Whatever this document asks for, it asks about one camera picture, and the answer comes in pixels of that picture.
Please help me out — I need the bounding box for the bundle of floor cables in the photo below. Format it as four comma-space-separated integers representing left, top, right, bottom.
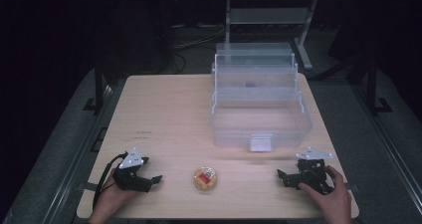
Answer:
161, 22, 227, 75

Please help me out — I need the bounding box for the clear tiered plastic storage box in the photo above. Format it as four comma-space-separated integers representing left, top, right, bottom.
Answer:
209, 42, 314, 153

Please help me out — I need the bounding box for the round clear yellow snack container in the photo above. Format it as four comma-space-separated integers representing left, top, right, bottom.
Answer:
192, 165, 219, 193

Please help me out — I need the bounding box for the person's left hand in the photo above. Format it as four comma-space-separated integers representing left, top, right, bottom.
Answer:
87, 178, 141, 224

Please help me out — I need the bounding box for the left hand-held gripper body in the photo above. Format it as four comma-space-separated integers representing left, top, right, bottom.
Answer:
112, 147, 153, 194

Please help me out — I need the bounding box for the grey metal stand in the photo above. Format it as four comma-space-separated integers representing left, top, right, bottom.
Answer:
224, 0, 320, 71

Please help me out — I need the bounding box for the person's right hand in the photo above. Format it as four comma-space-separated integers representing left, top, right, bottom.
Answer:
298, 165, 353, 224

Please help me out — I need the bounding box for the black frame post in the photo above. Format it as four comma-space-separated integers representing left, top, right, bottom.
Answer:
94, 59, 106, 113

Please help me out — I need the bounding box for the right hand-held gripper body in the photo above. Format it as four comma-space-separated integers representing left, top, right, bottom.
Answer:
290, 146, 334, 195

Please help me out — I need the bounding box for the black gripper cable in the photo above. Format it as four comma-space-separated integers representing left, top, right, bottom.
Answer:
92, 152, 129, 212

